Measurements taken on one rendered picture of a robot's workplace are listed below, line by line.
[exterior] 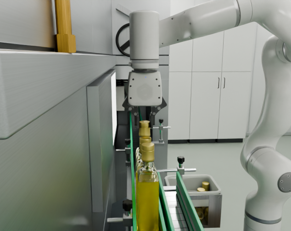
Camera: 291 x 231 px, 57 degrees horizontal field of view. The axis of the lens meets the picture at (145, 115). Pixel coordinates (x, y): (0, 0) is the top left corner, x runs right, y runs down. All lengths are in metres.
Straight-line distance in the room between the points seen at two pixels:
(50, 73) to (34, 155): 0.09
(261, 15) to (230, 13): 0.10
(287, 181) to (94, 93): 0.60
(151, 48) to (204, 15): 0.17
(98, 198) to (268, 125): 0.56
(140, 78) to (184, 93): 3.94
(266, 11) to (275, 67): 0.19
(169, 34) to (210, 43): 3.90
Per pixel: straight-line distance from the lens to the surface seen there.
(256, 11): 0.85
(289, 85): 0.91
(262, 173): 0.90
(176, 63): 4.62
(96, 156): 0.70
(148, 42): 0.75
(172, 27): 0.86
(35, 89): 0.25
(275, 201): 0.97
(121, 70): 1.80
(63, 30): 0.40
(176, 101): 4.69
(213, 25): 0.80
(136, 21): 0.76
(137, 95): 0.77
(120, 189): 2.04
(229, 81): 4.89
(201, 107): 4.81
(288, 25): 0.86
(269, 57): 0.95
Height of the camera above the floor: 1.56
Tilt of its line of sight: 13 degrees down
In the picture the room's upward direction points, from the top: straight up
